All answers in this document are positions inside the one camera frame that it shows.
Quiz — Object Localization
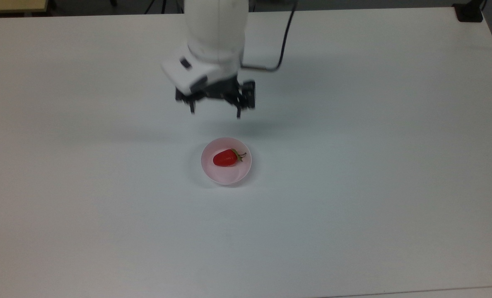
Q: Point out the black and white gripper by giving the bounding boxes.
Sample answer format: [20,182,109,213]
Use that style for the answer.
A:
[161,43,256,120]

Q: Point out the red strawberry with green leaves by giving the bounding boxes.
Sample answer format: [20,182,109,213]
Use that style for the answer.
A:
[212,148,247,168]

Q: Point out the pink plastic bowl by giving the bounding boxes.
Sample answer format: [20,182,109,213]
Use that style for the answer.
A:
[200,137,253,186]

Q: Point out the black tripod legs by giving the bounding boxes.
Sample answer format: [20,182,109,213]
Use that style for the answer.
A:
[144,0,184,14]

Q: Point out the light wooden table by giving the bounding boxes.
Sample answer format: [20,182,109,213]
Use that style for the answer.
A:
[0,0,49,15]

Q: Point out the black table clamp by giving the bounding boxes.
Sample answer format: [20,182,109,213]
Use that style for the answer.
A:
[452,0,485,23]

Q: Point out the black cable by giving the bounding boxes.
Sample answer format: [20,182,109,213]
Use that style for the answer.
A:
[240,0,299,72]

